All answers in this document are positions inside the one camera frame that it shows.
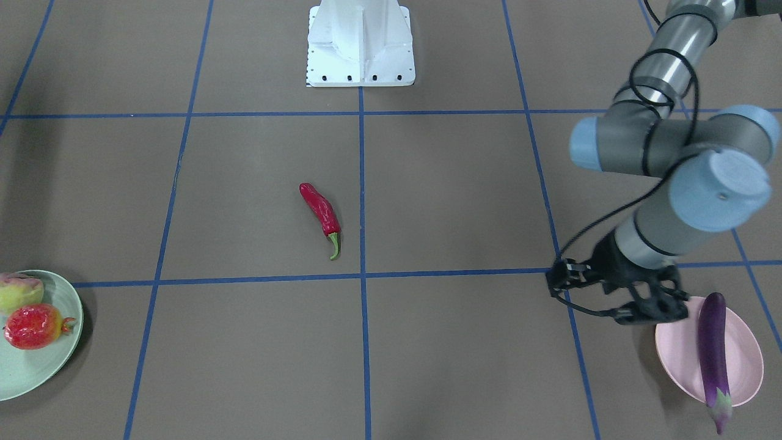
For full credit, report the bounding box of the red pomegranate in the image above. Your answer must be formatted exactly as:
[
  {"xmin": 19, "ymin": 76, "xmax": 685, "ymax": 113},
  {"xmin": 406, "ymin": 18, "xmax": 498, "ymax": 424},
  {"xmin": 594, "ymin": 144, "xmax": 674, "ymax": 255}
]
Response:
[{"xmin": 3, "ymin": 303, "xmax": 76, "ymax": 350}]

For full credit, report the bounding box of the purple eggplant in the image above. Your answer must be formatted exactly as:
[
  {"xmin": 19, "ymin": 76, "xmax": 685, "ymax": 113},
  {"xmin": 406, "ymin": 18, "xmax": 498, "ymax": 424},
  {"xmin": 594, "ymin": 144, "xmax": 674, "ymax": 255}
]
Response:
[{"xmin": 696, "ymin": 292, "xmax": 734, "ymax": 435}]

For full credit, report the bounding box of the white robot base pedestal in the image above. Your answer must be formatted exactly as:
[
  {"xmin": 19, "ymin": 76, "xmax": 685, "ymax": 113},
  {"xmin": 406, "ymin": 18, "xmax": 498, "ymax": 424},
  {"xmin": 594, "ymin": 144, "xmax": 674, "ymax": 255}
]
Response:
[{"xmin": 305, "ymin": 1, "xmax": 416, "ymax": 87}]

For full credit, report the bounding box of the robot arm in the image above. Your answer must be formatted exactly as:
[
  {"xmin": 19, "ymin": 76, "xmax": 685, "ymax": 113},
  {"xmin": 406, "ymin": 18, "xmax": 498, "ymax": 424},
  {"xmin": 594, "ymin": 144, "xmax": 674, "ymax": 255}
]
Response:
[{"xmin": 546, "ymin": 1, "xmax": 780, "ymax": 325}]

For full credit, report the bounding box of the pink yellow peach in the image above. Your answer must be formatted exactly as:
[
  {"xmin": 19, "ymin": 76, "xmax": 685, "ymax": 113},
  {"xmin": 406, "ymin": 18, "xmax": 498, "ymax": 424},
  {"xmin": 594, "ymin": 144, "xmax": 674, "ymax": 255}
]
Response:
[{"xmin": 1, "ymin": 273, "xmax": 45, "ymax": 317}]

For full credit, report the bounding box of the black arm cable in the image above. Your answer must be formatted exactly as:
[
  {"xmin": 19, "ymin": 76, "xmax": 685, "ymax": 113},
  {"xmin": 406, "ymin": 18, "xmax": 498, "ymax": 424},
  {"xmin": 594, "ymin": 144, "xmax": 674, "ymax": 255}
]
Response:
[{"xmin": 553, "ymin": 37, "xmax": 700, "ymax": 318}]

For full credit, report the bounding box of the green plate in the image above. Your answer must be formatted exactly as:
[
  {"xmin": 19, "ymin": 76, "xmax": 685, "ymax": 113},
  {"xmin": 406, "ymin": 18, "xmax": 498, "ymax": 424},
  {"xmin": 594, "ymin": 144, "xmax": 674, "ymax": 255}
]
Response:
[{"xmin": 1, "ymin": 269, "xmax": 84, "ymax": 401}]

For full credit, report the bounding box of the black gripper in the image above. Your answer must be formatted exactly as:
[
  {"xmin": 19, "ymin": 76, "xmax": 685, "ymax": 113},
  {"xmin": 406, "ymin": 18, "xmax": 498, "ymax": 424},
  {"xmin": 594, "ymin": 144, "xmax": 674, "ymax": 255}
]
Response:
[{"xmin": 546, "ymin": 233, "xmax": 690, "ymax": 325}]

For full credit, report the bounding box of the pink plate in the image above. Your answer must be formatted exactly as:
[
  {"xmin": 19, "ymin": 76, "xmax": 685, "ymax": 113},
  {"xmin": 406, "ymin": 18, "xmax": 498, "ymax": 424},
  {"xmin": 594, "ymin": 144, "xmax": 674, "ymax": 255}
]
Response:
[{"xmin": 654, "ymin": 296, "xmax": 765, "ymax": 407}]

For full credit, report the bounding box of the red chili pepper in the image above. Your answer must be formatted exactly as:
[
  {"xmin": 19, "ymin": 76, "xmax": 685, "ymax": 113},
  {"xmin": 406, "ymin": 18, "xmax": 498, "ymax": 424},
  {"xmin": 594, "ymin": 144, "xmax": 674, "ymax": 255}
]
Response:
[{"xmin": 299, "ymin": 183, "xmax": 342, "ymax": 261}]

